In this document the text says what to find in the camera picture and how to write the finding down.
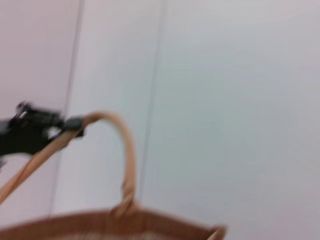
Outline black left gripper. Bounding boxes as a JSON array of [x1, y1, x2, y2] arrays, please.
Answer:
[[0, 100, 87, 158]]

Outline brown jute handbag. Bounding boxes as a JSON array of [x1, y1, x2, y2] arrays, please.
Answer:
[[0, 110, 228, 240]]

